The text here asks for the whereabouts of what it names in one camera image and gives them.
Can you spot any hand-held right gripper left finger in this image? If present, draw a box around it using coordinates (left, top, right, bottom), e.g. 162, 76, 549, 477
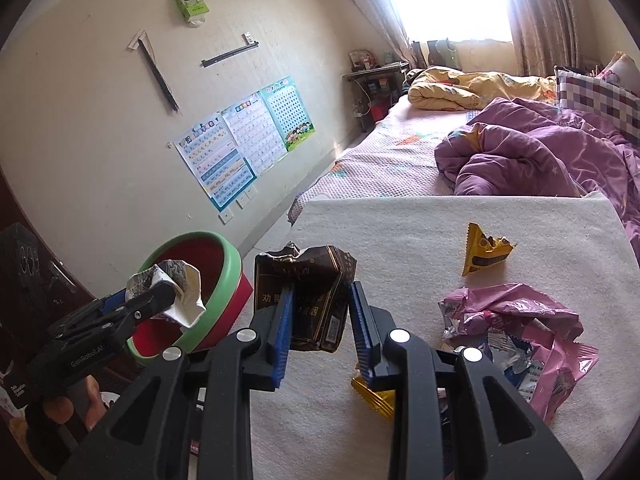
60, 282, 296, 480

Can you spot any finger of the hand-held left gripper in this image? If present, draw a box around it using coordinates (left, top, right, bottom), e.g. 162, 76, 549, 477
92, 287, 138, 317
117, 285, 178, 329

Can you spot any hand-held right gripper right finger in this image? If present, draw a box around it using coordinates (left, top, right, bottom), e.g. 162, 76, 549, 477
348, 281, 583, 480

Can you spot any brown carton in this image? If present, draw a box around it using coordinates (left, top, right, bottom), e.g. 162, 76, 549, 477
254, 242, 358, 353

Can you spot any red bin with green rim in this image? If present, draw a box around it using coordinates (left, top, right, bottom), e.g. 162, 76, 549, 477
125, 231, 254, 369

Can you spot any pink plastic bag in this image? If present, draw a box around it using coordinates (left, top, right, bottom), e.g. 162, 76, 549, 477
439, 282, 600, 424

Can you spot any yellow triangular wrapper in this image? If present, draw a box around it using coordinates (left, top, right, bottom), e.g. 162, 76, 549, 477
460, 222, 516, 277

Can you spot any person's left hand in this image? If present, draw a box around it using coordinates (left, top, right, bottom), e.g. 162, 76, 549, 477
42, 375, 108, 433

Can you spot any gold foil wrapper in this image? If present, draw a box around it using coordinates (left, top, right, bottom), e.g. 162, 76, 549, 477
350, 375, 397, 420

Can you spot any white felt mat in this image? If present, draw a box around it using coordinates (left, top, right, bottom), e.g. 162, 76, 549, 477
240, 191, 640, 480

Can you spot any blue white wrapper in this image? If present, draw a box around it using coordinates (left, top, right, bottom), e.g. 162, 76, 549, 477
487, 332, 542, 401

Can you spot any pink patterned bedspread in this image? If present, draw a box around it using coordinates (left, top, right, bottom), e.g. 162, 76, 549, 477
287, 94, 501, 227

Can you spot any purple quilt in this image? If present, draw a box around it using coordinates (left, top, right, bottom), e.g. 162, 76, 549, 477
434, 97, 640, 252

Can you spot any dark small desk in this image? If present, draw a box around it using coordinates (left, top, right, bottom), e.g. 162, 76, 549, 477
342, 61, 410, 134

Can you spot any yellow quilt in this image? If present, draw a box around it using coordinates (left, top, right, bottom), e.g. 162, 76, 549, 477
407, 66, 559, 111

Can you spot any desk photo card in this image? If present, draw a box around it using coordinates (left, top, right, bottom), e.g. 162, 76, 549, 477
349, 50, 377, 72

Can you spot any patterned pink curtain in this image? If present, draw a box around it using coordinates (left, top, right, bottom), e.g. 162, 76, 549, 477
320, 0, 416, 69
505, 0, 581, 79

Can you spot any checkered pillow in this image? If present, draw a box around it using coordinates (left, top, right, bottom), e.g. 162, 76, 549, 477
554, 66, 640, 134

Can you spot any pink pillow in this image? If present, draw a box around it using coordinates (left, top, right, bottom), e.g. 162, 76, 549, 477
597, 51, 640, 96

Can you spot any blue learning wall poster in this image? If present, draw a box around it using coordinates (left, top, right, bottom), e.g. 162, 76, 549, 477
172, 112, 259, 212

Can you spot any white learning wall poster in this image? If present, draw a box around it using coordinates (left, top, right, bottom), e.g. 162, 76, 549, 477
220, 91, 291, 174

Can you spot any teal number wall poster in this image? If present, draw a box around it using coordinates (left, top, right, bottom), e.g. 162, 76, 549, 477
260, 76, 317, 153

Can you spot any black wall hanging strap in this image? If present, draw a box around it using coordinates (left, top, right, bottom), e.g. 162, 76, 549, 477
126, 29, 181, 113

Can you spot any black wall rail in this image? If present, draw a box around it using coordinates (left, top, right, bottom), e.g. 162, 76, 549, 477
201, 42, 260, 68

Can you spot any green wall tissue box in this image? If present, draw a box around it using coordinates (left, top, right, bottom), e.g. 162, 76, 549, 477
169, 0, 210, 28

